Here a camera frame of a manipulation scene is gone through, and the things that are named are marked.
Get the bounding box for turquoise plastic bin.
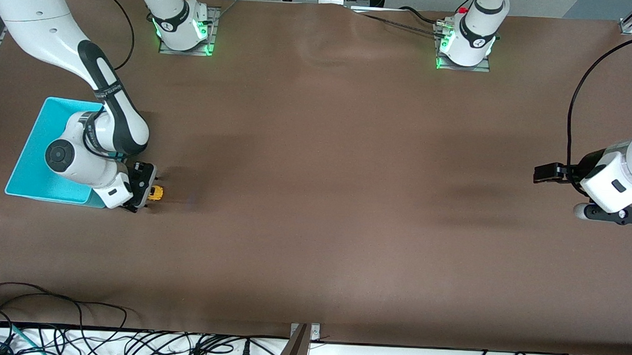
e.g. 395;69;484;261
4;95;132;210

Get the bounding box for brown table cover sheet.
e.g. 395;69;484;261
0;0;632;355

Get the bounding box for dark diagonal pole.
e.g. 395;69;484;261
276;323;310;355

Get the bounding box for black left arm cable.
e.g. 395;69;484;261
564;32;632;197

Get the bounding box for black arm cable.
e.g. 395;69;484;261
80;0;137;72
564;32;632;197

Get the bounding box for long black looping cable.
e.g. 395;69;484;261
0;281;130;355

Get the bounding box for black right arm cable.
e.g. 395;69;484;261
80;0;137;72

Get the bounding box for black cable bundle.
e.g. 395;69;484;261
126;329;290;355

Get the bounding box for thick black base cable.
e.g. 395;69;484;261
398;5;444;26

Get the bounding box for thin grey base cable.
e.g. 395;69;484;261
350;5;449;36

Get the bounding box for grey metal bracket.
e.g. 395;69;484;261
289;322;322;342

